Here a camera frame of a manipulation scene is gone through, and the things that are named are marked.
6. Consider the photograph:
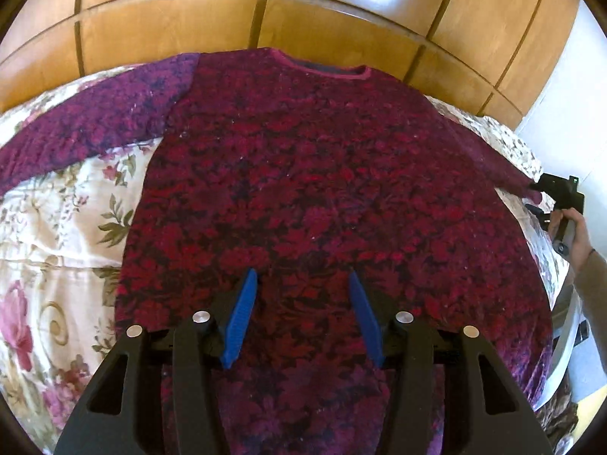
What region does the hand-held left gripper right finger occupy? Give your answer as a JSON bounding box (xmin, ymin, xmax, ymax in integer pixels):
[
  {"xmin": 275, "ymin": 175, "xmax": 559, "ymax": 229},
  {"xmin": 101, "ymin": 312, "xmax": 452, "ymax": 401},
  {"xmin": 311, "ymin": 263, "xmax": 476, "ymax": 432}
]
[{"xmin": 348, "ymin": 269, "xmax": 555, "ymax": 455}]

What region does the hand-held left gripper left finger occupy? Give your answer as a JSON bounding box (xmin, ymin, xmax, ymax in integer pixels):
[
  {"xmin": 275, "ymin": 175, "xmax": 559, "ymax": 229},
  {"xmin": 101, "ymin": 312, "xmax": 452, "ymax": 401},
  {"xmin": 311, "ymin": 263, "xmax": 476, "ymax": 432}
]
[{"xmin": 53, "ymin": 268, "xmax": 259, "ymax": 455}]

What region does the red purple floral sweater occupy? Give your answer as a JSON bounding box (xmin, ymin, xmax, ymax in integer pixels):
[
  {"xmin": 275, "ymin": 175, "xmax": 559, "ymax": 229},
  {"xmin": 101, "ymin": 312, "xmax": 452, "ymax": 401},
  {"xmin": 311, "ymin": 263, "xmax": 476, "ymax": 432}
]
[{"xmin": 0, "ymin": 47, "xmax": 554, "ymax": 455}]

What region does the person's right forearm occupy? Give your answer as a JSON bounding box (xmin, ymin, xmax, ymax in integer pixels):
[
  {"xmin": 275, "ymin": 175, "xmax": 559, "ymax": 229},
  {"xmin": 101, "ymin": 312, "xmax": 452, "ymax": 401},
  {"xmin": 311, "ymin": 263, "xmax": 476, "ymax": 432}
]
[{"xmin": 571, "ymin": 248, "xmax": 607, "ymax": 377}]

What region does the person's right hand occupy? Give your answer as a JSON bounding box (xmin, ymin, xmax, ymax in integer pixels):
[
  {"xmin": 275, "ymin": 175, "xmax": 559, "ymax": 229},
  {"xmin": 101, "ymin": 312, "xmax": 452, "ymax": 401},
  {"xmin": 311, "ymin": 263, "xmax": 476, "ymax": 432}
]
[{"xmin": 549, "ymin": 207, "xmax": 594, "ymax": 286}]

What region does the floral bedspread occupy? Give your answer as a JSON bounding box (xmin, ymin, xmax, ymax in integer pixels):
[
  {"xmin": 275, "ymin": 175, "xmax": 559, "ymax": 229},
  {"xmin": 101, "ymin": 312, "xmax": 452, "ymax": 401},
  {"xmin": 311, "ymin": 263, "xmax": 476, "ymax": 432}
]
[{"xmin": 0, "ymin": 65, "xmax": 570, "ymax": 455}]

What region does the dark patterned cloth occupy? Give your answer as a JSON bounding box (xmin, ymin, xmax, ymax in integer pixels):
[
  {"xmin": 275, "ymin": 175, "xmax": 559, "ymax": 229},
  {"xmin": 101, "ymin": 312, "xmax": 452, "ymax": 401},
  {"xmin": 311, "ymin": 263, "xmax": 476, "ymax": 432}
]
[{"xmin": 533, "ymin": 381, "xmax": 582, "ymax": 453}]

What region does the wooden headboard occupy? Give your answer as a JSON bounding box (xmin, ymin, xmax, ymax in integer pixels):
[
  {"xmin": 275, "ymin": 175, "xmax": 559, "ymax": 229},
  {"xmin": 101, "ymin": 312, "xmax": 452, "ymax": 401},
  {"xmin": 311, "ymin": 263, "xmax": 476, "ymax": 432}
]
[{"xmin": 0, "ymin": 0, "xmax": 580, "ymax": 130}]

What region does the white curved frame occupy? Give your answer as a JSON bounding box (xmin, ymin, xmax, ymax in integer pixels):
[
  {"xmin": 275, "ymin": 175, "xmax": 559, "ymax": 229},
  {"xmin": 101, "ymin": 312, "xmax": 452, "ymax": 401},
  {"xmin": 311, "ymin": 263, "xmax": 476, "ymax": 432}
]
[{"xmin": 541, "ymin": 284, "xmax": 590, "ymax": 411}]

